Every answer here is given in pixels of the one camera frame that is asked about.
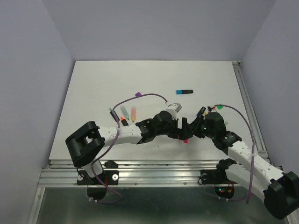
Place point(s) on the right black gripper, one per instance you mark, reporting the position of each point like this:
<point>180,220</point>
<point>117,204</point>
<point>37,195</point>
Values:
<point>195,125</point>

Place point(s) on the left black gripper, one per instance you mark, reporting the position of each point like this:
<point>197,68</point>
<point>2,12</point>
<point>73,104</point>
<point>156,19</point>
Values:
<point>182,133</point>

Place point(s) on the purple highlighter black body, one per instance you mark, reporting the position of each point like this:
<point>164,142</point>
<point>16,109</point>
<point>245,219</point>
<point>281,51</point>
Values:
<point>201,111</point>

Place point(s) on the orange pastel highlighter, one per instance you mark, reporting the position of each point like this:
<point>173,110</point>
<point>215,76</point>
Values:
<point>133,113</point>

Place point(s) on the blue highlighter black body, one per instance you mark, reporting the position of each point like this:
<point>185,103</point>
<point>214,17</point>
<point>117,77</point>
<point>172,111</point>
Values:
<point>181,92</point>

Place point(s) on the purple highlighter cap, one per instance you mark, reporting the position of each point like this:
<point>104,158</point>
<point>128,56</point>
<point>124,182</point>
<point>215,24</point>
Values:
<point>138,94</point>

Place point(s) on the orange highlighter black body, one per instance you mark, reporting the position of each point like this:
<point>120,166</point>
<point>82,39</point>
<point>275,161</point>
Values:
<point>124,121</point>

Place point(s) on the mint pastel highlighter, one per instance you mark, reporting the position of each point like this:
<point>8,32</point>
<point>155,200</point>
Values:
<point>124,112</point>

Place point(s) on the green highlighter black body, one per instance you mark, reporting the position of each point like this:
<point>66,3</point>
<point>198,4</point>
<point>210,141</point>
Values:
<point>114,115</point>

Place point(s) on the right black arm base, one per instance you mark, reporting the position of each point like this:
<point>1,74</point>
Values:
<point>218,176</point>

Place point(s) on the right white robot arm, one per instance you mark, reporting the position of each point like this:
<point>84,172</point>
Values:
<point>278,190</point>

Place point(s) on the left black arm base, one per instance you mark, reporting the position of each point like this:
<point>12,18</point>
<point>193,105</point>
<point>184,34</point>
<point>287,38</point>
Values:
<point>99,179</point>

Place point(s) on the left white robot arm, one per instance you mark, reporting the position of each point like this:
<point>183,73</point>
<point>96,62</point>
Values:
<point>85,143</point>

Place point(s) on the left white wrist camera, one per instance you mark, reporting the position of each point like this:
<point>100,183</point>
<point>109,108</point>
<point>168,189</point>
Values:
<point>173,108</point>

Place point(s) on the aluminium right side rail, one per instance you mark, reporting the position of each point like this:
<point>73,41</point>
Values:
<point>260,145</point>

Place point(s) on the aluminium rail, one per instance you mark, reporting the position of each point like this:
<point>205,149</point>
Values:
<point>130,174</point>
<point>260,145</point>

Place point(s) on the aluminium front rail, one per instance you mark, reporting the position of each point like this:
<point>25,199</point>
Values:
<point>130,174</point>

